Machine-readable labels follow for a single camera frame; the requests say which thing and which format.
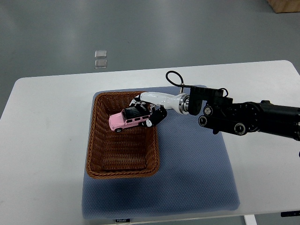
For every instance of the white table leg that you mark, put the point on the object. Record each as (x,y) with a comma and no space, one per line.
(250,220)

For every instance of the brown wicker basket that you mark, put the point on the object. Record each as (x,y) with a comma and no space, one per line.
(132,153)

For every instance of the black table control panel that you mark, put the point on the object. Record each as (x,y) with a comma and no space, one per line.
(123,220)

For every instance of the brown cardboard box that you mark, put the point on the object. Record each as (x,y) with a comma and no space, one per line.
(284,6)

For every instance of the upper floor outlet plate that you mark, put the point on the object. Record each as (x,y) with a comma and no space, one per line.
(100,54)

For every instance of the blue-grey textured mat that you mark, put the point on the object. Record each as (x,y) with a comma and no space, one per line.
(195,175)

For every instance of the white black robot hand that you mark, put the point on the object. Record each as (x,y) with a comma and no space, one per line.
(150,100)

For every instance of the pink toy car black roof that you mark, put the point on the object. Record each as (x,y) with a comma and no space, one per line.
(128,118)

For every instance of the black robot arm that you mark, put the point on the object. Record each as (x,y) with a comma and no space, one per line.
(220,113)

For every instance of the floor outlet plate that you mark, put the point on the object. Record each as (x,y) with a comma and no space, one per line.
(100,54)
(101,63)

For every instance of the lower floor outlet plate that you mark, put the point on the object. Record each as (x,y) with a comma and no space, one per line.
(101,63)

